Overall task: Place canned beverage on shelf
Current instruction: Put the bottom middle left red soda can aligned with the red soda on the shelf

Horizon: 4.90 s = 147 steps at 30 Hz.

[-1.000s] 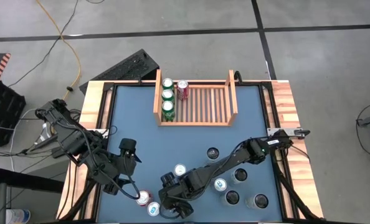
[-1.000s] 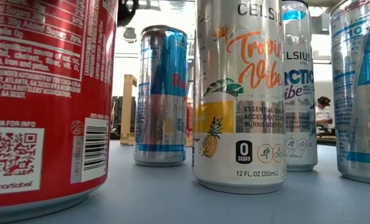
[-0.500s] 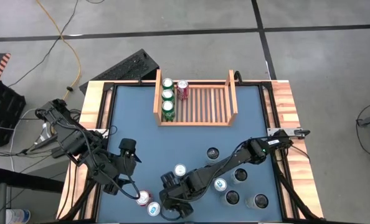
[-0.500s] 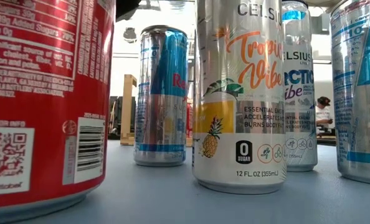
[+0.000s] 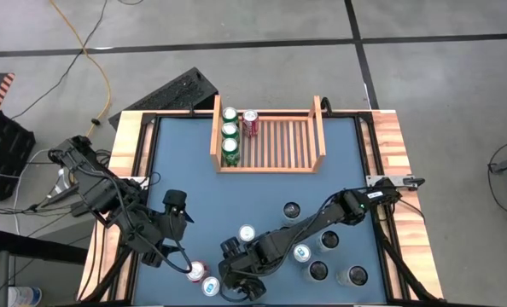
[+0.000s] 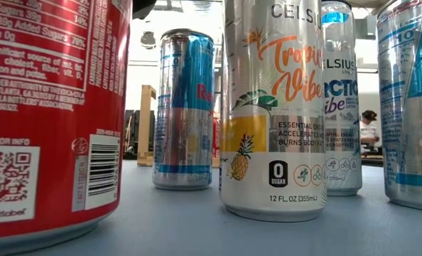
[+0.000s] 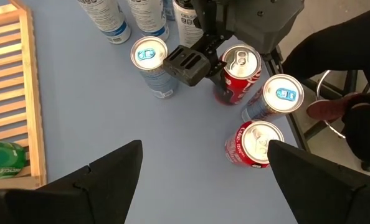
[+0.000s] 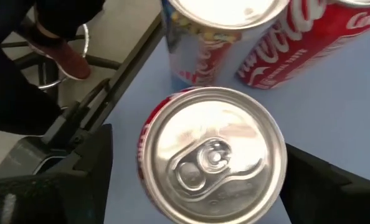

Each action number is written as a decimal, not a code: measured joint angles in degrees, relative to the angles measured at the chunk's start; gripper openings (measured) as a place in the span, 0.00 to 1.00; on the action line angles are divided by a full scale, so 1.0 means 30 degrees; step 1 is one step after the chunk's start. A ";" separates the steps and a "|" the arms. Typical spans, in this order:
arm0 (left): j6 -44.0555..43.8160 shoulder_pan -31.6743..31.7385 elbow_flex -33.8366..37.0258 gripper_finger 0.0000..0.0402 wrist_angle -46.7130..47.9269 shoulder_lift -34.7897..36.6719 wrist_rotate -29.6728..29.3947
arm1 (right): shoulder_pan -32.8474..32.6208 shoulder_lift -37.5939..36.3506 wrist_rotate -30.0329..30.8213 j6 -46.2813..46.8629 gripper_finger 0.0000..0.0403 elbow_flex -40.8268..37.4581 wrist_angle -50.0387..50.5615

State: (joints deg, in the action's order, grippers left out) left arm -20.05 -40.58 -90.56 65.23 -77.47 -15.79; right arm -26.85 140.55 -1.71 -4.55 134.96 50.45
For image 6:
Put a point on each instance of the Celsius Tropical Vibe can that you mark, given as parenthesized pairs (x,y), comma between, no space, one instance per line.
(268,177)

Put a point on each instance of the silver blue Red Bull can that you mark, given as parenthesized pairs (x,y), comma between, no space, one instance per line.
(410,142)
(184,142)

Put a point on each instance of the Celsius Arctic Vibe can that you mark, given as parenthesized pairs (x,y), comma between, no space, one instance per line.
(342,142)

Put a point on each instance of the grey ceiling duct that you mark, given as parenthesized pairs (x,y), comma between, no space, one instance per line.
(365,26)

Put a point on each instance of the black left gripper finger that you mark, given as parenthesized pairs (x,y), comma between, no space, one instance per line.
(143,8)

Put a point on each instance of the grey hanging lamp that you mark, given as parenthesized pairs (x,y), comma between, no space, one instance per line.
(148,39)

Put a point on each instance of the slatted wooden shelf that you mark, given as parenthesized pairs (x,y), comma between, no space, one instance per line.
(146,124)

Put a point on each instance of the person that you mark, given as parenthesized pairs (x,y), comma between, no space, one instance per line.
(369,128)

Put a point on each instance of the dark work table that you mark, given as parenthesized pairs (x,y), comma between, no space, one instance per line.
(371,157)

